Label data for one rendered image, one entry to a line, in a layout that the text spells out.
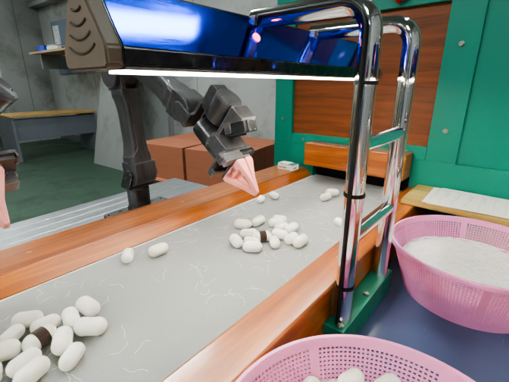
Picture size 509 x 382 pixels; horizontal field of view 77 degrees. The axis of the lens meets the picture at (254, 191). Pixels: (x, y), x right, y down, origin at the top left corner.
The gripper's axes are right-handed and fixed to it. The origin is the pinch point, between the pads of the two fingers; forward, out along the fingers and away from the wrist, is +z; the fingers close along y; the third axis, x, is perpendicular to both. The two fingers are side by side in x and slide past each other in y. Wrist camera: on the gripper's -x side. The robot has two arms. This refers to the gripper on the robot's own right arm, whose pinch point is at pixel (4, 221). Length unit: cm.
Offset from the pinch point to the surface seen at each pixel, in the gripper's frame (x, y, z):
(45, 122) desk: 339, 201, -325
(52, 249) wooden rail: 10.0, 6.5, 2.3
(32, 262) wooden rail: 8.7, 2.8, 3.6
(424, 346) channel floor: -19, 30, 49
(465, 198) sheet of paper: -27, 72, 44
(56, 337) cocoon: -3.5, -2.5, 17.9
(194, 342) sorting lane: -9.5, 7.2, 28.1
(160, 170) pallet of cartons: 179, 181, -104
